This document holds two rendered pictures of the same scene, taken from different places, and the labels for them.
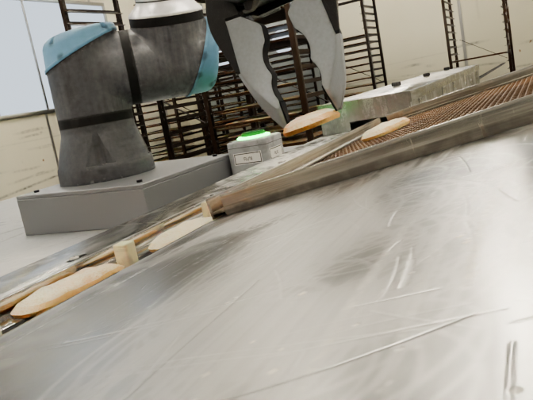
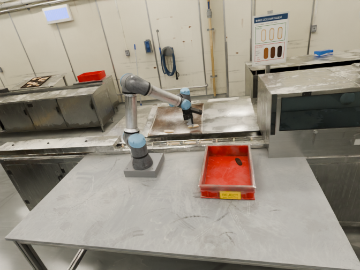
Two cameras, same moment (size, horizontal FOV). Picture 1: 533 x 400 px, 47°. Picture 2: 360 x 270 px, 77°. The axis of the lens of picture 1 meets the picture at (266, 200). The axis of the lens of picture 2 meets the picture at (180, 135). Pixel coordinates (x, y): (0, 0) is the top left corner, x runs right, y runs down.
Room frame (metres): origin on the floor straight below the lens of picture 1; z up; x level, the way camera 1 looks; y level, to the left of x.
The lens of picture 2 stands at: (1.03, 1.69, 1.80)
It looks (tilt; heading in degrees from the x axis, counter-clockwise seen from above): 27 degrees down; 256
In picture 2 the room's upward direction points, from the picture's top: 9 degrees counter-clockwise
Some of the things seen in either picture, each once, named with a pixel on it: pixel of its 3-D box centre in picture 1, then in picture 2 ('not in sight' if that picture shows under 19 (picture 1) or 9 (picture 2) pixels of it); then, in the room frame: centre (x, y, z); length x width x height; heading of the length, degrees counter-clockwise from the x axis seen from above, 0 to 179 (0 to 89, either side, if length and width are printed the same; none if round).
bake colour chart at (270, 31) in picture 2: not in sight; (269, 40); (-0.46, -0.25, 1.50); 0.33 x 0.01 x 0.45; 160
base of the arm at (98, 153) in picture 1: (101, 145); (141, 158); (0.99, 0.24, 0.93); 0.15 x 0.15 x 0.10
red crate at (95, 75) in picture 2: not in sight; (91, 76); (1.47, -3.76, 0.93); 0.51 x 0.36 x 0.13; 158
